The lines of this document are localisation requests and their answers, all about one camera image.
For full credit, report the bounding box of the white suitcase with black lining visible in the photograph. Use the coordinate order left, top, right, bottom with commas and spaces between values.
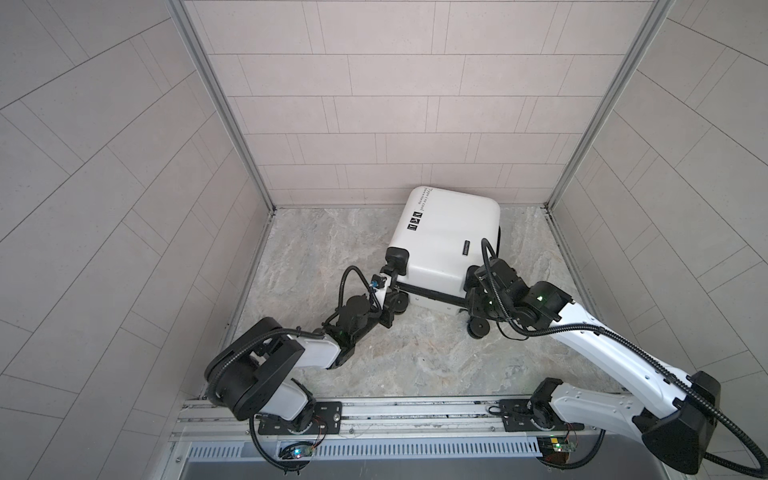
382, 186, 501, 339

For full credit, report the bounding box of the right corner metal profile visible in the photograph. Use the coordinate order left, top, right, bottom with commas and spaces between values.
544, 0, 675, 212

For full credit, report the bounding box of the left corner metal profile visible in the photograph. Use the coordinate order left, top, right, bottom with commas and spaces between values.
167, 0, 277, 217

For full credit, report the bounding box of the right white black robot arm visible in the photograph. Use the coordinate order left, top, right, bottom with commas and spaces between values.
467, 254, 767, 479

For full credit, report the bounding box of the circuit board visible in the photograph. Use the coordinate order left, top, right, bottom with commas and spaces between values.
279, 442, 315, 461
537, 437, 578, 465

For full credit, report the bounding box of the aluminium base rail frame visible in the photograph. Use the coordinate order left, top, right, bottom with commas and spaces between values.
151, 396, 675, 479

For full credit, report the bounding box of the right circuit board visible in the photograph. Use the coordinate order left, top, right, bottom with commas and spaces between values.
537, 437, 578, 465

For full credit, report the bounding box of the corner metal profile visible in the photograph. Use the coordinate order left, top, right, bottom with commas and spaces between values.
544, 0, 675, 212
167, 0, 277, 217

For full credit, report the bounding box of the left circuit board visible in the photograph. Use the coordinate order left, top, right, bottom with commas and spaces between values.
279, 442, 315, 461

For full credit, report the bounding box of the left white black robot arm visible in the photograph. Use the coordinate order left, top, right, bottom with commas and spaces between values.
204, 266, 407, 433

